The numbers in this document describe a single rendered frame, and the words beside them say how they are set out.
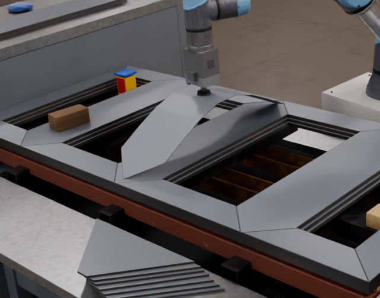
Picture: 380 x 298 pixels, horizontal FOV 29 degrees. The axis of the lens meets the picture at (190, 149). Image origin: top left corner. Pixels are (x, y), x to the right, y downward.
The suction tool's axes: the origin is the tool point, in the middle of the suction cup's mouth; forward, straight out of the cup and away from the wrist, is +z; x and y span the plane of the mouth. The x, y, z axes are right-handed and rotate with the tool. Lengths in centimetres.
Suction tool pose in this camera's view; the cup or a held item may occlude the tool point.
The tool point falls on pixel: (204, 97)
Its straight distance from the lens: 219.3
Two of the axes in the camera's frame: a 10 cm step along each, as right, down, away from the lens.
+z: 0.9, 9.1, 4.0
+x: 7.7, -3.2, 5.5
